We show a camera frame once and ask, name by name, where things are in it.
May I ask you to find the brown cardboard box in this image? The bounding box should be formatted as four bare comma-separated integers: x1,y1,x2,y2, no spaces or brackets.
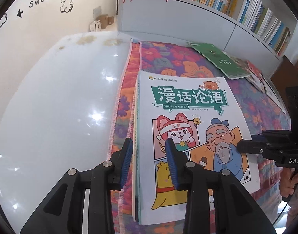
96,14,109,29

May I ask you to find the black outline cloud decal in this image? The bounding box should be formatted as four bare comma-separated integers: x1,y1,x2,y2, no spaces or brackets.
0,12,8,31

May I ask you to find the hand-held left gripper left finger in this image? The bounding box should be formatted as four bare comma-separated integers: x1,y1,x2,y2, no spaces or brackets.
20,138,135,234

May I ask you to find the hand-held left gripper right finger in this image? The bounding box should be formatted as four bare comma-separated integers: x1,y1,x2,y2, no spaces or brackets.
165,138,277,234

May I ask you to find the floral quilted mat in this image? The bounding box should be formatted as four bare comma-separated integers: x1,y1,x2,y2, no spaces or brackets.
106,40,292,234

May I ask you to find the row of white blue shelved books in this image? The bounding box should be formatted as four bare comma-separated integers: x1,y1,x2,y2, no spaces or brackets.
237,0,291,56

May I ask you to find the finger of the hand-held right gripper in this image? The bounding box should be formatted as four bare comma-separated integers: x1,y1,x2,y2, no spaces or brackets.
252,130,294,147
237,139,277,158

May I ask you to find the person's right hand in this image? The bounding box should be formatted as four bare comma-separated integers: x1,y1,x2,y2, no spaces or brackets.
279,168,298,203

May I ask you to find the dark green book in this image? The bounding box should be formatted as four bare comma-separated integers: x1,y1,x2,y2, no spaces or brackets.
187,43,250,80

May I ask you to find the red book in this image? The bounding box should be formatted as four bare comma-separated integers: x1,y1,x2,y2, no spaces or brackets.
246,60,264,78

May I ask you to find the small white carton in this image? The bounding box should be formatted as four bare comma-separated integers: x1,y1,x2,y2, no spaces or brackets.
90,20,102,32

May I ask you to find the brown wooden cabinet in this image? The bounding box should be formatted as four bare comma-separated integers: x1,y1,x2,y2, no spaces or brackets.
270,55,298,95

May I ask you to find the black cable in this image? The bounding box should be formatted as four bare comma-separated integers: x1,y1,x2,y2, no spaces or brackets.
282,199,294,225

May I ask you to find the white bookshelf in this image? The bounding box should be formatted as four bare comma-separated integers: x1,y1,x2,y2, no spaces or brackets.
117,0,298,78

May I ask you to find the white comic cover book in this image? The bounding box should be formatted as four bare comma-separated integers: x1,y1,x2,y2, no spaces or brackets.
137,70,260,226

